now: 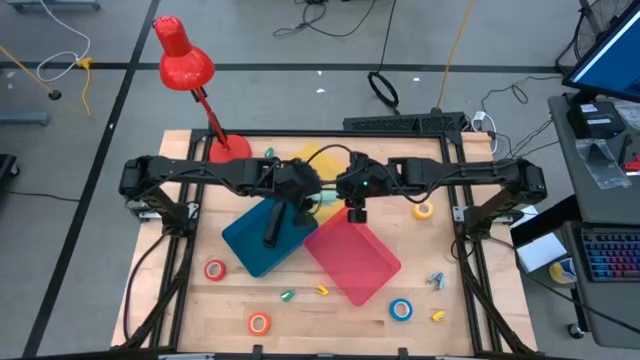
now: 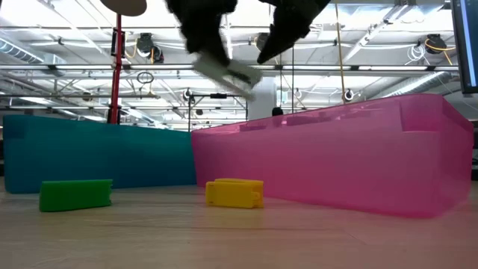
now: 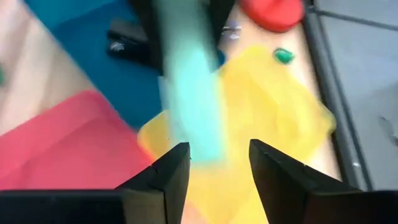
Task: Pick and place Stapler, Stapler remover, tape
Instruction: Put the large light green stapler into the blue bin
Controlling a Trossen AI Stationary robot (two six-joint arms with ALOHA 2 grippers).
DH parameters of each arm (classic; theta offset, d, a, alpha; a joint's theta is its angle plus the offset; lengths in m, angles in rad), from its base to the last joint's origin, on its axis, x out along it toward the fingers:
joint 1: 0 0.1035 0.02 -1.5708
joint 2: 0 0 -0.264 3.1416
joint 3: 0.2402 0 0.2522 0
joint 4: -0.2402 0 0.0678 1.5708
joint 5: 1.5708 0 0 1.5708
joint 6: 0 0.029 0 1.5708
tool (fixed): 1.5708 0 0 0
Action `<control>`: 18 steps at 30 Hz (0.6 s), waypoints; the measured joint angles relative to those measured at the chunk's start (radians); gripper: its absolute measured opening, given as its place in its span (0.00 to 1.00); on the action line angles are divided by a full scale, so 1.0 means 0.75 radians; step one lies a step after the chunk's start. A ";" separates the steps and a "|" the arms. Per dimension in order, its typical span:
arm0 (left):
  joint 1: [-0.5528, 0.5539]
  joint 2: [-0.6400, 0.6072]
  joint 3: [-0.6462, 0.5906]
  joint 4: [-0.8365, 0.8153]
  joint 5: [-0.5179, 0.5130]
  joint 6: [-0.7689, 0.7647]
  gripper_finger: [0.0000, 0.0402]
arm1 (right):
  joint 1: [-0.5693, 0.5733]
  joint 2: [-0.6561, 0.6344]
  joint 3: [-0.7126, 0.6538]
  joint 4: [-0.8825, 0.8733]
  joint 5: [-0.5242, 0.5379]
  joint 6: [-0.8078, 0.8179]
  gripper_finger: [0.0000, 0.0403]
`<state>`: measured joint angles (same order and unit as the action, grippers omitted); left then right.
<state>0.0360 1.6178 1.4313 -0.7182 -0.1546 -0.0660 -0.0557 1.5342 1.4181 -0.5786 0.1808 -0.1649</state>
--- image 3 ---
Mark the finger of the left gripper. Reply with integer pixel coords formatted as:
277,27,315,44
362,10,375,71
130,0,165,74
211,0,236,44

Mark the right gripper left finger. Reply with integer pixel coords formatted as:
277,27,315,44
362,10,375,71
0,141,191,224

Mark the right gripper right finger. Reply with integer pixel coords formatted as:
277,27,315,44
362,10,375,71
248,138,398,224

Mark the black stapler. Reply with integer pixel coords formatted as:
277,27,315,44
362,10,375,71
106,18,153,65

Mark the green staple remover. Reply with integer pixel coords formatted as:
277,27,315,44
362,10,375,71
272,47,295,65

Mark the mint green stapler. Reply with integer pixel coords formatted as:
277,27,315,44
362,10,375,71
157,0,226,162

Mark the red tape roll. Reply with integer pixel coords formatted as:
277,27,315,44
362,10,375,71
238,0,305,34

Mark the blue plastic bin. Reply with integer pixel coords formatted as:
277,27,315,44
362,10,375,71
24,0,226,130

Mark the yellow translucent plastic bin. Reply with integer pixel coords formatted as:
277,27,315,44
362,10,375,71
137,45,337,224

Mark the pink translucent plastic bin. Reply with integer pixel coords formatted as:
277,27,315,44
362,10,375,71
0,89,155,190

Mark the black aluminium table frame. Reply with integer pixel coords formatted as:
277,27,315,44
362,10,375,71
303,0,398,191

